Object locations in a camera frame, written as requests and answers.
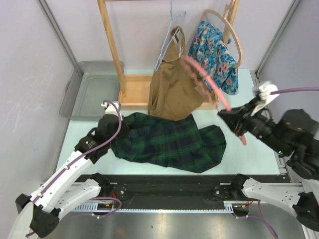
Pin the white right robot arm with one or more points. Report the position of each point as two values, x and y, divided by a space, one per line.
292 137

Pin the beige wooden hanger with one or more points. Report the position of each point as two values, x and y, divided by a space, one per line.
228 18

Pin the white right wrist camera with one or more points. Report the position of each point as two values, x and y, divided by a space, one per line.
263 95

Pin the wooden clothes rack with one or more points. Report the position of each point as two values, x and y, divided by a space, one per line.
135 31

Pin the pink plastic hanger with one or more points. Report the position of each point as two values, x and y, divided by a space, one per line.
204 81

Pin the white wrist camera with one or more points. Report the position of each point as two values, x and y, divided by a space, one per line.
112 108
263 95

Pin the light blue wire hanger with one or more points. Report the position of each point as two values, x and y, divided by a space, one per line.
168 38

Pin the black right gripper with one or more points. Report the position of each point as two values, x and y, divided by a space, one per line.
238 117

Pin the tan brown skirt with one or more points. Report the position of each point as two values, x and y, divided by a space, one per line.
173 94

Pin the green plaid garment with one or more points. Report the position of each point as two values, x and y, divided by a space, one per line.
167 143

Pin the grey plastic bin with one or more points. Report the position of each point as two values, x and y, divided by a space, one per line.
90 84

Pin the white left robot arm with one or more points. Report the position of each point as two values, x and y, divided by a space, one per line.
41 212

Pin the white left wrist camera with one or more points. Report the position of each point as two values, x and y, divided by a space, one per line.
112 108

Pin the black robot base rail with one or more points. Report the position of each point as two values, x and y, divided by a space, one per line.
184 194

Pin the blue floral garment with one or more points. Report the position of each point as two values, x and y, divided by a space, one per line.
208 49

